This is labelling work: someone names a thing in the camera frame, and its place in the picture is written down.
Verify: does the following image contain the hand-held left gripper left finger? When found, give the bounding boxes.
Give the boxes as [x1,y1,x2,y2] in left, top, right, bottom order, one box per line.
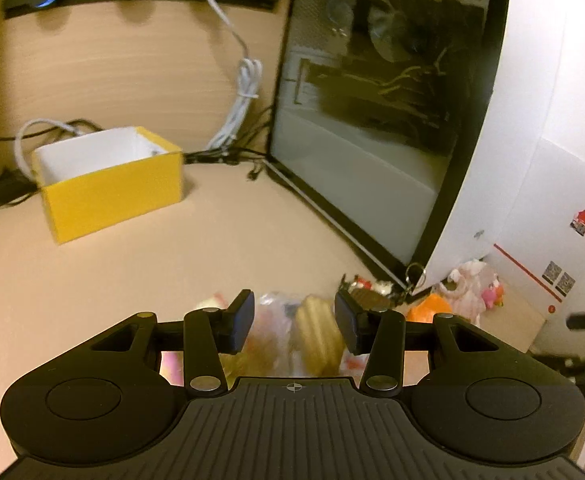
[80,288,256,396]

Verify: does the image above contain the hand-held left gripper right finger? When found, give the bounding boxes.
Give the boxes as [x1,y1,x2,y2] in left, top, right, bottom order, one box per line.
[333,290,510,396]

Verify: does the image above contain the clear plastic package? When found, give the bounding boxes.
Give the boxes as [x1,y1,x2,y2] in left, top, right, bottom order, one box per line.
[250,290,298,376]

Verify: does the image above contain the clear tray of yellow sticks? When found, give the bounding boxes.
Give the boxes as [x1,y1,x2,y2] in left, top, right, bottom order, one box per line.
[292,294,348,378]

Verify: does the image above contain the black doll keychain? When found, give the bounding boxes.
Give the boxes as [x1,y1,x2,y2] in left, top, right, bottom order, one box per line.
[339,261,427,311]

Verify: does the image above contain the pink round toy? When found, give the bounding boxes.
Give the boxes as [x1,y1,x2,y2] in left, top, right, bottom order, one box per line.
[160,351,186,387]

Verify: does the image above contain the pastel plush animal toy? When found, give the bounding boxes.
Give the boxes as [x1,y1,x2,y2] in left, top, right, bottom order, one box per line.
[438,259,507,328]

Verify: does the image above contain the white printed leaflet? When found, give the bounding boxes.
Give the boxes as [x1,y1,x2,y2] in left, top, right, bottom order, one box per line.
[482,137,585,353]

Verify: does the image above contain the white computer case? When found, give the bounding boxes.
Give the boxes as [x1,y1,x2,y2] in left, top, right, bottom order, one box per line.
[267,0,570,296]

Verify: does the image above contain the yellow cardboard box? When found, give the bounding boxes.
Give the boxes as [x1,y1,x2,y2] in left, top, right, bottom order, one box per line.
[31,126,184,246]

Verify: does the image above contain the black cables beside computer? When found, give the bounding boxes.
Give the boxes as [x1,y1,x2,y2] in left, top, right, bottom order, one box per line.
[182,105,280,183]

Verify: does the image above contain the white power cable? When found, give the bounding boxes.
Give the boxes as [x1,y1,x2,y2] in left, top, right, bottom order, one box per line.
[194,0,264,153]

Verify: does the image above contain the white looped cable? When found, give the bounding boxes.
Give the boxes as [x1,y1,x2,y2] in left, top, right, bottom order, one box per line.
[14,118,106,176]

